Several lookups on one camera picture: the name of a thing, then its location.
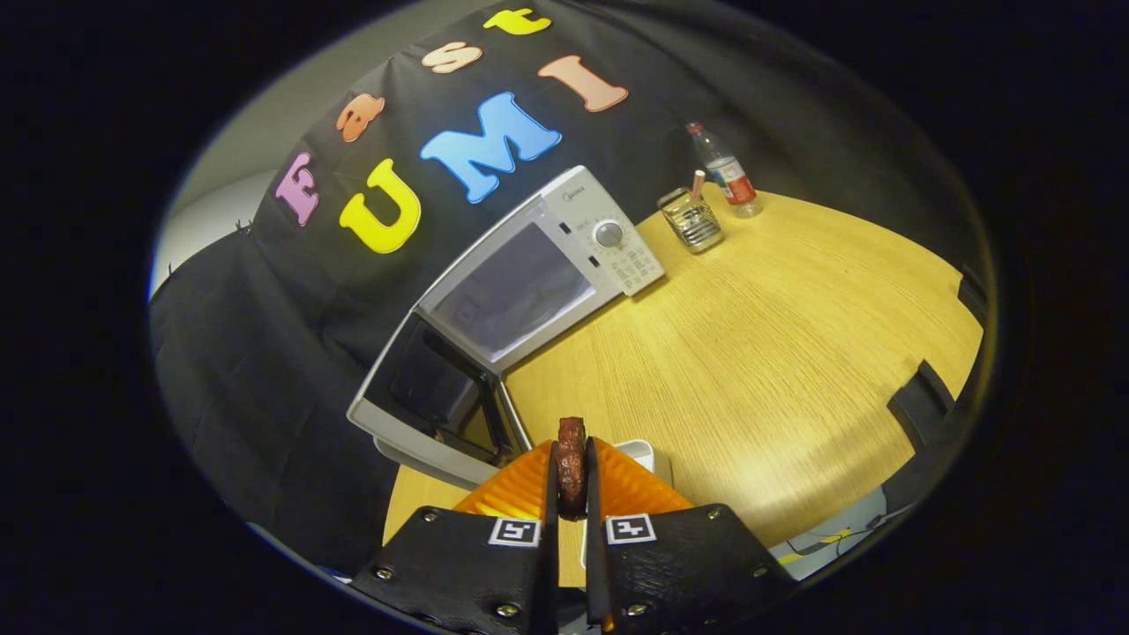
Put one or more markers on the small white tray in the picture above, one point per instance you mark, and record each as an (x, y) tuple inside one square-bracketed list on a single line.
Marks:
[(639, 451)]

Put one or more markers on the black backdrop cloth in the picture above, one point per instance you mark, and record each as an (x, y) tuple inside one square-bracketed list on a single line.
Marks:
[(265, 379)]

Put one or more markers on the dark red meat slice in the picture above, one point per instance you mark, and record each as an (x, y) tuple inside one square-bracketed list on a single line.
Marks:
[(571, 467)]

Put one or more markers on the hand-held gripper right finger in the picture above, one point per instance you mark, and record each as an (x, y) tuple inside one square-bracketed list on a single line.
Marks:
[(670, 564)]

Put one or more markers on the white toaster oven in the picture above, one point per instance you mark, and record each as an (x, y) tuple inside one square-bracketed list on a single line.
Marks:
[(582, 212)]

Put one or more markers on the pink straw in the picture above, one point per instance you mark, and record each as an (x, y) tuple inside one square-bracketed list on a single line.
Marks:
[(698, 183)]

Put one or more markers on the black table clamp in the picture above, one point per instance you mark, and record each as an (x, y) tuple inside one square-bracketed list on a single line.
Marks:
[(973, 298), (922, 406)]

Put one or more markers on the clear plastic water bottle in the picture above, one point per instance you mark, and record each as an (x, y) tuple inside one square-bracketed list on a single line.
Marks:
[(728, 176)]

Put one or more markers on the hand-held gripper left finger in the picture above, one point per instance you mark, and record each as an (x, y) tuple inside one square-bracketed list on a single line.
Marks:
[(476, 564)]

